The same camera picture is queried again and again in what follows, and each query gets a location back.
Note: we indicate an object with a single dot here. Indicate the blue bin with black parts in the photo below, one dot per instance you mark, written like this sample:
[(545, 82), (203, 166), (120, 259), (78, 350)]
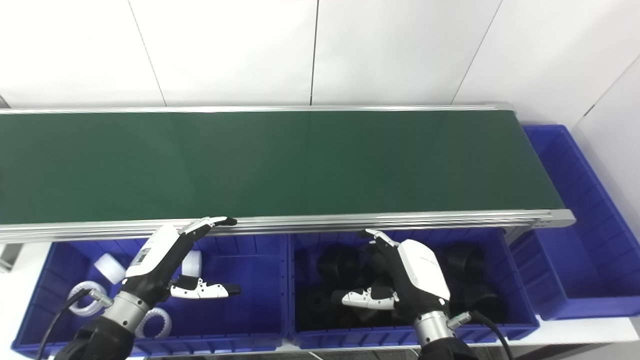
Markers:
[(310, 336)]

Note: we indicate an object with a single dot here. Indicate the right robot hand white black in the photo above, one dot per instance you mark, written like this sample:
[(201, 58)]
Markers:
[(420, 270)]

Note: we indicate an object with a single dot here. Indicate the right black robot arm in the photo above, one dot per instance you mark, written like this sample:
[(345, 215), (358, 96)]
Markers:
[(440, 335)]

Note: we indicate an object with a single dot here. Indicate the white short cylinder part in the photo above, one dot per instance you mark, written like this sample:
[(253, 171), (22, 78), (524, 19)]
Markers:
[(193, 262)]

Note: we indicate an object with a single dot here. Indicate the blue bin with white parts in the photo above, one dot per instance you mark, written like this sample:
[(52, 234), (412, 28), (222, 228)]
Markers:
[(255, 300)]

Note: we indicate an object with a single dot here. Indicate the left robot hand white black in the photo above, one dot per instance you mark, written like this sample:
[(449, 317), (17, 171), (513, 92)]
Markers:
[(152, 252)]

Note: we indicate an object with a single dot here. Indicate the empty blue bin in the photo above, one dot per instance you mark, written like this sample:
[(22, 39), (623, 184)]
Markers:
[(575, 250)]

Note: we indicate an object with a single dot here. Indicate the white solid pulley part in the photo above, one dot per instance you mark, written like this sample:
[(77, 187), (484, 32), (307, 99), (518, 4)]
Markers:
[(109, 267)]

